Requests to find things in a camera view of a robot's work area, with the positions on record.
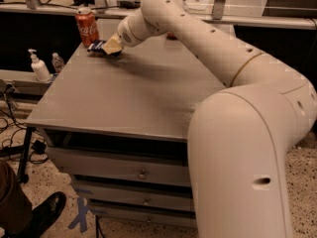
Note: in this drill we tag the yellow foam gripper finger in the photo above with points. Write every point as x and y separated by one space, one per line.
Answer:
113 45

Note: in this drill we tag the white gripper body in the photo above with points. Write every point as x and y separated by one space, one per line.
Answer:
126 34

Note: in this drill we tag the blue rxbar blueberry wrapper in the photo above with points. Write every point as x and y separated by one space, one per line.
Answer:
97 47

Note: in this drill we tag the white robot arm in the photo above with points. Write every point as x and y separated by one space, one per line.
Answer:
238 137

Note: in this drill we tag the red coke can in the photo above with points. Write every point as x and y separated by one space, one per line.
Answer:
87 27

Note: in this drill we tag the red apple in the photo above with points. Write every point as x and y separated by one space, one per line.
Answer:
171 35

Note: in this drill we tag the small clear plastic bottle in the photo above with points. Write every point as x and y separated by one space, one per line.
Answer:
58 62

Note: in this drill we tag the white pump soap bottle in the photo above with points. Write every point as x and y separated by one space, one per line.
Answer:
39 67

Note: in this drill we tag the grey drawer cabinet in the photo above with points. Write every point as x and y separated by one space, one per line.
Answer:
136 104

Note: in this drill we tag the top grey drawer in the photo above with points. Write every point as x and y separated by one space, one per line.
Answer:
116 166

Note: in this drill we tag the grey drawer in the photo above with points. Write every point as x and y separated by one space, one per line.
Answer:
135 195
116 166
146 215

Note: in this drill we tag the black power adapter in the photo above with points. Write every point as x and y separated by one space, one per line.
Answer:
39 147

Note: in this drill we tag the middle grey drawer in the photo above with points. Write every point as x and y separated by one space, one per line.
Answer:
135 195

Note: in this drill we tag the bottom grey drawer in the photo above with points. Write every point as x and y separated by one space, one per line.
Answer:
146 215

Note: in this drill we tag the black leather shoe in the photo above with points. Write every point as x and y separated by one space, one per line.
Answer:
44 216

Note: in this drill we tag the brown trouser leg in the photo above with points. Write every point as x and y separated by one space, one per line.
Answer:
15 208

